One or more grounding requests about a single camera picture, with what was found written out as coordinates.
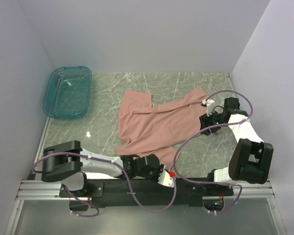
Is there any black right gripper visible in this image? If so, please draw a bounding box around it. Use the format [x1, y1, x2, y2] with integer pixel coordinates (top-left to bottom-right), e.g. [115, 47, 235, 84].
[199, 108, 226, 136]

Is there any pink t shirt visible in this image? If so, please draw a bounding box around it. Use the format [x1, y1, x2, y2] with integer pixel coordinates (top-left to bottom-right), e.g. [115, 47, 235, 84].
[116, 87, 208, 169]

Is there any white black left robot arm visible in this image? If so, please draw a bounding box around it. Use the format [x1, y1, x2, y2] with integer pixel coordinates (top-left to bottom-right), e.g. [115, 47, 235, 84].
[41, 141, 174, 197]

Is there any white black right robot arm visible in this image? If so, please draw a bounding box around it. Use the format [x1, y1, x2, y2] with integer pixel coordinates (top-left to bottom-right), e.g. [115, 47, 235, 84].
[199, 97, 273, 195]

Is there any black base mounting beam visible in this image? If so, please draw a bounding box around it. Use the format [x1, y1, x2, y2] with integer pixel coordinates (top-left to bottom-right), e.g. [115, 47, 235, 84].
[58, 178, 235, 212]

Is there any teal transparent plastic bin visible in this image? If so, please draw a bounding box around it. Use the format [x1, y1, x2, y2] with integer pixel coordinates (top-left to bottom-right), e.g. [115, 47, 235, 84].
[43, 66, 92, 120]

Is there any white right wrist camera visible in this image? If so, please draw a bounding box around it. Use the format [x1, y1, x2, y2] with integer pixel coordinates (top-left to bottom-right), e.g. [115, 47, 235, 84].
[201, 99, 215, 107]

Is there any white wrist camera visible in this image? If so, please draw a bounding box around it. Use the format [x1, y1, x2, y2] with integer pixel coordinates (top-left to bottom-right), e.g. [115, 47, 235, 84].
[201, 99, 215, 107]
[158, 170, 174, 188]

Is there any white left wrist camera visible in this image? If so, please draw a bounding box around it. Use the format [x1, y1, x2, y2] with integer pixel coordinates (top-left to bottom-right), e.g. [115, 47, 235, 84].
[158, 170, 174, 188]

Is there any aluminium frame rail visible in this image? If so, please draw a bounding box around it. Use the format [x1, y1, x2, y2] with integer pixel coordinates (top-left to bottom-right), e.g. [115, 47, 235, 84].
[16, 178, 275, 200]

